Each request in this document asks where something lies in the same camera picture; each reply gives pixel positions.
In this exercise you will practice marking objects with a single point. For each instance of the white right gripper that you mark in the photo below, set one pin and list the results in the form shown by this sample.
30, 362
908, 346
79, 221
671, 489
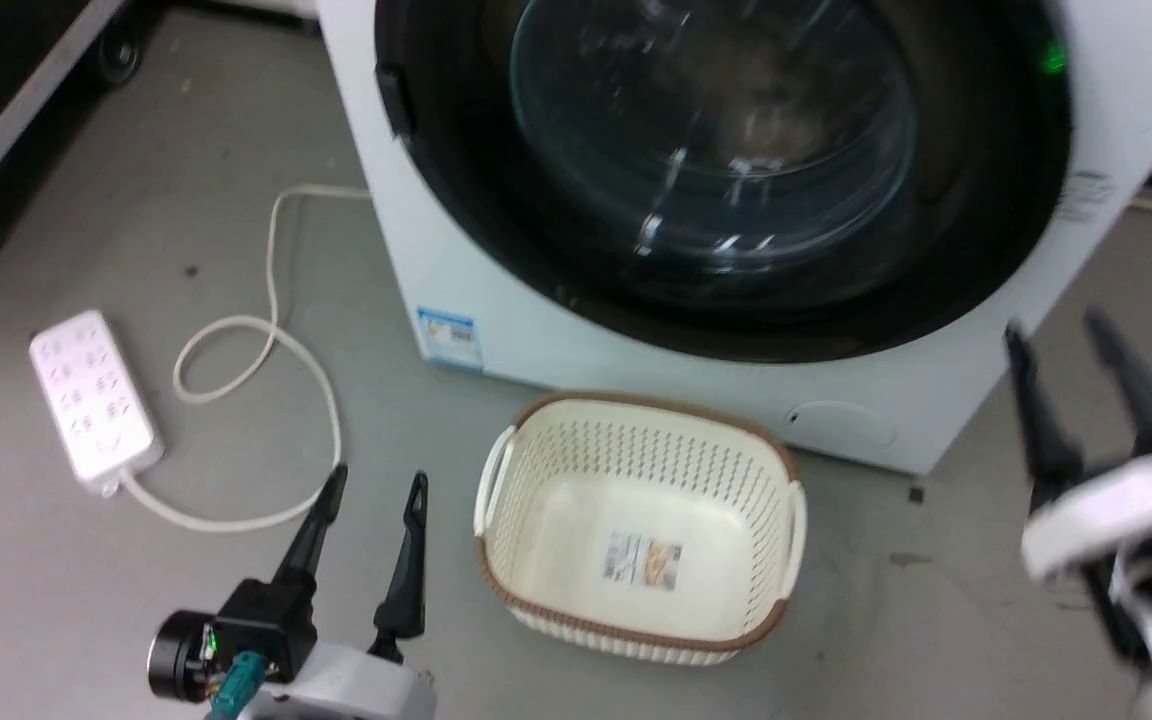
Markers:
1116, 510

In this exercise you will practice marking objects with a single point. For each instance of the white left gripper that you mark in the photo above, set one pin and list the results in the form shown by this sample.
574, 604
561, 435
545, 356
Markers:
346, 685

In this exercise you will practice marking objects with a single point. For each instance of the white front-load washing machine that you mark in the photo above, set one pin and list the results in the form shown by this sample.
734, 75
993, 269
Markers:
956, 400

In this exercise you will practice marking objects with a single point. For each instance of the black round glass washer door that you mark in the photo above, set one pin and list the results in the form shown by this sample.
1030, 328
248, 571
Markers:
476, 190

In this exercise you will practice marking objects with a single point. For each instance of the cream plastic laundry basket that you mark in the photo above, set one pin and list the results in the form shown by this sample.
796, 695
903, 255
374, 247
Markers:
576, 520

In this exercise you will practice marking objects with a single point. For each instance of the blue energy label sticker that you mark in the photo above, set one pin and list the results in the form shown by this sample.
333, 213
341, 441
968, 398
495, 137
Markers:
449, 338

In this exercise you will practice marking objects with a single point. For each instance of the paper label inside basket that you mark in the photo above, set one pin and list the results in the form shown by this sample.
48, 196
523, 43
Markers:
642, 560

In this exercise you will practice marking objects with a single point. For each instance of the white power strip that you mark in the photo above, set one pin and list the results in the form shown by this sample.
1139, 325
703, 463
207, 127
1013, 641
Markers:
91, 400

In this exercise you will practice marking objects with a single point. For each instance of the black caster wheel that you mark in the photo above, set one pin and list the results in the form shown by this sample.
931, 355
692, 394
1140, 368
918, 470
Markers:
120, 57

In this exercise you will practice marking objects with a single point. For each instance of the black cylindrical wrist camera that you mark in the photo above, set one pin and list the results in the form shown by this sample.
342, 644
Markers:
176, 655

